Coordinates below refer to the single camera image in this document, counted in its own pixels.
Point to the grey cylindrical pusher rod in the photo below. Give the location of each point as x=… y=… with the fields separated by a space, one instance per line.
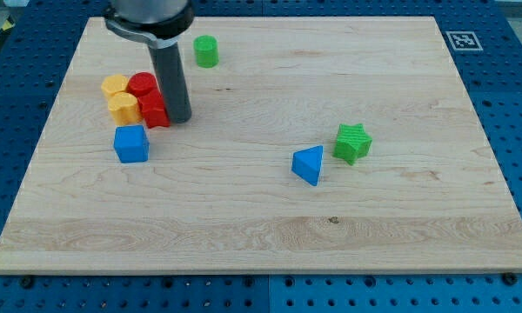
x=169 y=70

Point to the blue cube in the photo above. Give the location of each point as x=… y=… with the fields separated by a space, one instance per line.
x=131 y=144

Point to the green star block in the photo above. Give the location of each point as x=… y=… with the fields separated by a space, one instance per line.
x=352 y=142

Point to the red cylinder block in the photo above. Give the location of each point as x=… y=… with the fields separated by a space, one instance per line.
x=141 y=83

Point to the green cylinder block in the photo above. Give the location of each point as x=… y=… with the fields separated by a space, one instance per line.
x=206 y=51

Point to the red angular block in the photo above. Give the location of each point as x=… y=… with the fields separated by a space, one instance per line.
x=153 y=110

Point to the yellow hexagon block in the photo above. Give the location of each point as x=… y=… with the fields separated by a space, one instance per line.
x=114 y=84

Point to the yellow rounded block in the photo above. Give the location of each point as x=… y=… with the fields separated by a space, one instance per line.
x=124 y=109

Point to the wooden board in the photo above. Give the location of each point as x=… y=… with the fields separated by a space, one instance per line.
x=217 y=194

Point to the blue triangular prism block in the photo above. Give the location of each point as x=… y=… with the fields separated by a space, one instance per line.
x=307 y=164

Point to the white fiducial marker tag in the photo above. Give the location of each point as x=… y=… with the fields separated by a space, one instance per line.
x=462 y=40

